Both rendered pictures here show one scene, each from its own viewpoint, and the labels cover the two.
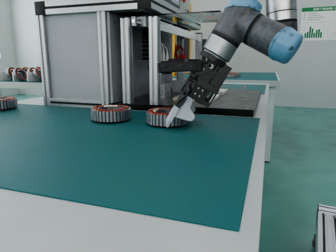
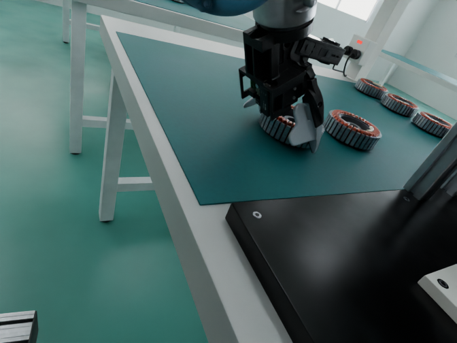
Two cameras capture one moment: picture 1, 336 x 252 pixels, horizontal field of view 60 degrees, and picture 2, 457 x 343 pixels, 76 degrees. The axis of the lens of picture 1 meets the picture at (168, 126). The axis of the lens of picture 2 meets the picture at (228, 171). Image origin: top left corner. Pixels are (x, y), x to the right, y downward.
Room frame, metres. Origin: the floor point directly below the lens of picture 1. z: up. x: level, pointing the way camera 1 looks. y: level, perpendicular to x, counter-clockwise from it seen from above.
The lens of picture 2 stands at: (0.98, -0.45, 0.95)
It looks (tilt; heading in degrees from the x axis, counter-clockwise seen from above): 33 degrees down; 124
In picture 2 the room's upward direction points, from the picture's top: 21 degrees clockwise
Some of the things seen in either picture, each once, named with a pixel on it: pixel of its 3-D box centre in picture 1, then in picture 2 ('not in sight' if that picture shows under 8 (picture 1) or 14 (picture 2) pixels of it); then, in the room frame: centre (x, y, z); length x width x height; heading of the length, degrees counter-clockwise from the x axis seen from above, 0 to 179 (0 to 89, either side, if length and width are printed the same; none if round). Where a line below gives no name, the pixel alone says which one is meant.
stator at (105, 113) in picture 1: (111, 113); (351, 128); (0.81, 0.16, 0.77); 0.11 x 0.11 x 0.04
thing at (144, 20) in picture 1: (143, 21); not in sight; (1.07, 0.09, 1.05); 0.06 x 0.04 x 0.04; 161
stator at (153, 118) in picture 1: (167, 116); (291, 124); (0.76, 0.00, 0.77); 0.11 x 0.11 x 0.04
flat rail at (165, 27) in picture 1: (181, 32); not in sight; (1.27, -0.06, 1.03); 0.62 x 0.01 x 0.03; 161
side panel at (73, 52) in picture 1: (74, 62); not in sight; (1.06, 0.33, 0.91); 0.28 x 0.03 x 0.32; 71
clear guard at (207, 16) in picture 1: (195, 26); not in sight; (1.10, -0.10, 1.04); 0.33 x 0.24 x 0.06; 71
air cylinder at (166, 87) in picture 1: (162, 90); not in sight; (1.17, 0.02, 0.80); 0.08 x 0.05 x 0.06; 161
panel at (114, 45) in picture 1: (148, 59); not in sight; (1.32, 0.09, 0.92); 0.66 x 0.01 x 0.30; 161
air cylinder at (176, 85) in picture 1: (179, 85); not in sight; (1.40, -0.06, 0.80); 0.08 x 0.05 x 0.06; 161
